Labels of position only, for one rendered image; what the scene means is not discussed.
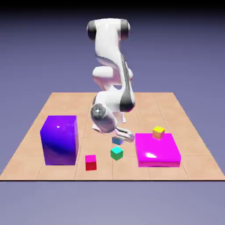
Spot small yellow cube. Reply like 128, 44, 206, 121
152, 126, 166, 140

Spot small green cube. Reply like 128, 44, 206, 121
110, 146, 124, 161

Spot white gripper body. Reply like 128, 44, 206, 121
115, 127, 135, 143

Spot small red cube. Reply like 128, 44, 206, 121
85, 154, 98, 171

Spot large purple box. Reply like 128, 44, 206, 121
40, 115, 80, 166

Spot large magenta box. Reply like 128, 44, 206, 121
134, 133, 181, 168

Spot small blue cube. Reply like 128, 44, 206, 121
112, 136, 123, 146

